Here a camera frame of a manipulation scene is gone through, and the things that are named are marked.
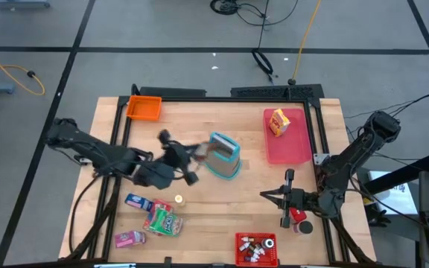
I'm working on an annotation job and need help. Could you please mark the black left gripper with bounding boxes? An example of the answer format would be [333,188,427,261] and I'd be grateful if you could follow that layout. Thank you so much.
[157,129,204,186]

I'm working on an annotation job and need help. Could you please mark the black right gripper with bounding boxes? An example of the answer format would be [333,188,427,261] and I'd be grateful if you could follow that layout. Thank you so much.
[259,168,322,229]

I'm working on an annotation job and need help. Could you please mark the red lidded container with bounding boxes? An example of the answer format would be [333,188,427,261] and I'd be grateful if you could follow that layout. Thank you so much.
[290,208,308,224]

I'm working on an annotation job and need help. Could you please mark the black lidded jar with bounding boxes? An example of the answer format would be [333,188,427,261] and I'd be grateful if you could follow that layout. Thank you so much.
[293,220,314,235]

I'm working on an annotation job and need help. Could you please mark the blue Frosted Flakes box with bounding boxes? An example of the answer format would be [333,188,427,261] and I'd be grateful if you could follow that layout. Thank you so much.
[124,193,154,212]

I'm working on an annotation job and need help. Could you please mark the yellow Corn Pops box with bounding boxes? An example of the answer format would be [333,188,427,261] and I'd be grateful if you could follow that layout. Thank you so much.
[268,108,291,138]

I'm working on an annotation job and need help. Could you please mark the pink translucent tray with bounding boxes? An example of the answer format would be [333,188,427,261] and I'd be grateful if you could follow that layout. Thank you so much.
[262,108,314,166]

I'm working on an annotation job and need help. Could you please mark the black flat plate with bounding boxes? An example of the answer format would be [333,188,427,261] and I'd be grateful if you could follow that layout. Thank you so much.
[139,86,207,98]

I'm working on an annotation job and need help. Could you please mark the orange plastic bin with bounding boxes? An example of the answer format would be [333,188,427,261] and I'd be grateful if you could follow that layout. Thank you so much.
[126,95,163,121]

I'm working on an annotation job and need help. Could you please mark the red perforated basket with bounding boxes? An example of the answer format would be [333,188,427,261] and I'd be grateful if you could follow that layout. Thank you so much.
[235,232,279,268]

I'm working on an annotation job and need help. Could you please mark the green Apple Jacks box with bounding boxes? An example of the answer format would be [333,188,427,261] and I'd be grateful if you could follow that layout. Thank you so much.
[146,208,184,238]

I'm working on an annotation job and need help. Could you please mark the black perforated plate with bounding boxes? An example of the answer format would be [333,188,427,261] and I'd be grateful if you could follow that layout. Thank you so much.
[230,83,325,100]

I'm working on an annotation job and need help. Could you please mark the pink cereal box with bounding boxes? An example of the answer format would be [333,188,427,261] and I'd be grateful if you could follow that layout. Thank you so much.
[113,230,147,249]

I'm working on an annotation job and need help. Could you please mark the white printed box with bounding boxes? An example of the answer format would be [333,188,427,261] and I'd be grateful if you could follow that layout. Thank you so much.
[363,170,419,217]

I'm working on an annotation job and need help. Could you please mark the black desk bar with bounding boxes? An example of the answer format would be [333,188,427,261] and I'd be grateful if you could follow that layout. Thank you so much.
[359,153,429,197]

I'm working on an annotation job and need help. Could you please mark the grey cart base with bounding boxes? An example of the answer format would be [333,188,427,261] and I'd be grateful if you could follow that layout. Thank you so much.
[0,0,51,10]

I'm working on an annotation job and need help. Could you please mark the black table frame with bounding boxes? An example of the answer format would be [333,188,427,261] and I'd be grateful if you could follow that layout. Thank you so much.
[65,95,378,267]

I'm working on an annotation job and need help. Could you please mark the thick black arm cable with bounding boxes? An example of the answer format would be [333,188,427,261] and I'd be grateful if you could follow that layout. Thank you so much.
[68,171,106,255]

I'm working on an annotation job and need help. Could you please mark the black cable with loop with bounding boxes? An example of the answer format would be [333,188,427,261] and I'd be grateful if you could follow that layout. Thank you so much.
[250,0,277,85]

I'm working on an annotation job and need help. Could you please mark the coiled black floor cable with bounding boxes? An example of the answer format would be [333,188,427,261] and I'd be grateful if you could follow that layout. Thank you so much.
[209,0,299,27]

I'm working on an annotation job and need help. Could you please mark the yellow cable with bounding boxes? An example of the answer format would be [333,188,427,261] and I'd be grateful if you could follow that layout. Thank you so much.
[0,39,46,96]
[290,0,322,86]

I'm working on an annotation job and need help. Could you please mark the thin black power cable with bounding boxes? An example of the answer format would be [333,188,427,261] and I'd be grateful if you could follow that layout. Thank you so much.
[344,92,429,135]

